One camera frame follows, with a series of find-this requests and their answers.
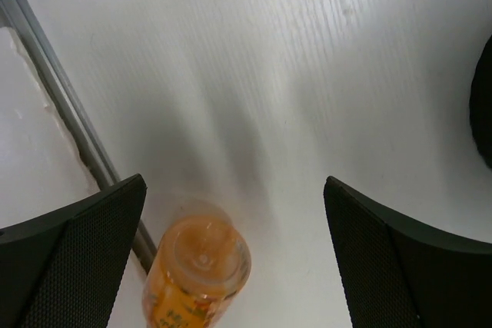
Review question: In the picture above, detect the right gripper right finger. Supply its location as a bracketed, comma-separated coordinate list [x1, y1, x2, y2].
[324, 177, 491, 327]

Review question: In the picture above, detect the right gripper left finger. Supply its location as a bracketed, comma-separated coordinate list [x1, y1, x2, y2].
[1, 174, 147, 327]

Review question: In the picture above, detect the black plastic waste bin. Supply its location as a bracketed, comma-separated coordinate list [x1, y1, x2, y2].
[469, 38, 492, 168]

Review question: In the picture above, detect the orange juice bottle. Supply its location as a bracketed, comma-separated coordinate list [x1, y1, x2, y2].
[142, 198, 251, 327]

